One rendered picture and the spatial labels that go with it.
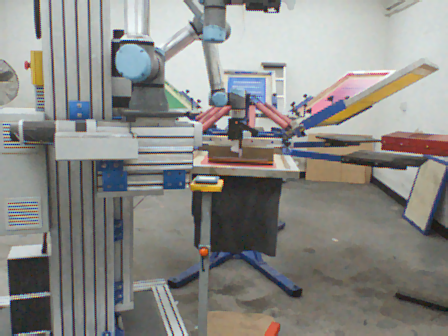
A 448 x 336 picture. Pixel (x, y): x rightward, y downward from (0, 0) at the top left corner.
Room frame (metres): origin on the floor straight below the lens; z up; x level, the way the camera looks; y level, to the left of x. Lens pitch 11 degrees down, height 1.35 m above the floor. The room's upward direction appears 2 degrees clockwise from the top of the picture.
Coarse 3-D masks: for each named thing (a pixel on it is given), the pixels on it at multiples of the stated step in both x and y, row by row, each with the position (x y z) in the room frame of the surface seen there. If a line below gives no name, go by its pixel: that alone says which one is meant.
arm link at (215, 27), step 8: (208, 8) 1.44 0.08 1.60; (216, 8) 1.44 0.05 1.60; (224, 8) 1.45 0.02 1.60; (208, 16) 1.44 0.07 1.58; (216, 16) 1.44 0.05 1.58; (224, 16) 1.45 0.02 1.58; (208, 24) 1.44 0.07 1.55; (216, 24) 1.44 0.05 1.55; (224, 24) 1.45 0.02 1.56; (208, 32) 1.44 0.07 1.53; (216, 32) 1.44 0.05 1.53; (224, 32) 1.46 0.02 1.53; (208, 40) 1.45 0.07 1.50; (216, 40) 1.44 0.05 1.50; (224, 40) 1.46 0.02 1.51
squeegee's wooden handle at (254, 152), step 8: (208, 144) 2.26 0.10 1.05; (216, 144) 2.26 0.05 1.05; (224, 144) 2.27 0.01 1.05; (208, 152) 2.26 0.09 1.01; (216, 152) 2.25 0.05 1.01; (224, 152) 2.25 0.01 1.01; (232, 152) 2.25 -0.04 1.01; (248, 152) 2.24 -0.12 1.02; (256, 152) 2.24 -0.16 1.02; (264, 152) 2.23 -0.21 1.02; (272, 152) 2.23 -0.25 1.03; (272, 160) 2.23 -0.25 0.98
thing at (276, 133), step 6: (216, 126) 3.61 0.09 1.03; (204, 132) 3.17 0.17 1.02; (210, 132) 3.16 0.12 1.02; (216, 132) 3.25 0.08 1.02; (222, 132) 3.27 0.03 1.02; (264, 132) 3.44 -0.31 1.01; (270, 132) 3.46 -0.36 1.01; (276, 132) 3.14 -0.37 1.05; (282, 132) 3.19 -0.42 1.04; (276, 138) 3.12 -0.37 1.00
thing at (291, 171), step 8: (288, 160) 2.20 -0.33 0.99; (200, 168) 1.94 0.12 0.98; (208, 168) 1.94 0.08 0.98; (216, 168) 1.94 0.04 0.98; (224, 168) 1.93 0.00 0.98; (232, 168) 1.93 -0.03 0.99; (240, 168) 1.93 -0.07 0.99; (248, 168) 1.93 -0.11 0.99; (256, 168) 1.94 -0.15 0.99; (264, 168) 1.94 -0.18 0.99; (272, 168) 1.95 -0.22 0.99; (288, 168) 2.05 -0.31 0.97; (296, 168) 1.98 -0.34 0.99; (256, 176) 1.93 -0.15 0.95; (264, 176) 1.92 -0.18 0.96; (272, 176) 1.92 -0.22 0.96; (280, 176) 1.92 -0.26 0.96; (288, 176) 1.92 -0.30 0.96; (296, 176) 1.92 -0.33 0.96
